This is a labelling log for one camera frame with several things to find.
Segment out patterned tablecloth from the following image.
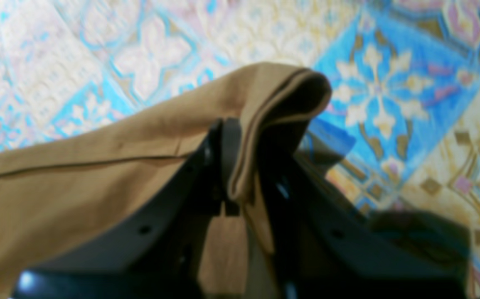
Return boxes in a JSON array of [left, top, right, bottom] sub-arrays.
[[0, 0, 480, 299]]

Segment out brown t-shirt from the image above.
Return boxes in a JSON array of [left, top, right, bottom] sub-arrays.
[[0, 63, 332, 299]]

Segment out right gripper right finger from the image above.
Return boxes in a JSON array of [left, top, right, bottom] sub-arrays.
[[256, 124, 470, 299]]

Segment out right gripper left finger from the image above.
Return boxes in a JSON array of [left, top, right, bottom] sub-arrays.
[[11, 118, 241, 299]]

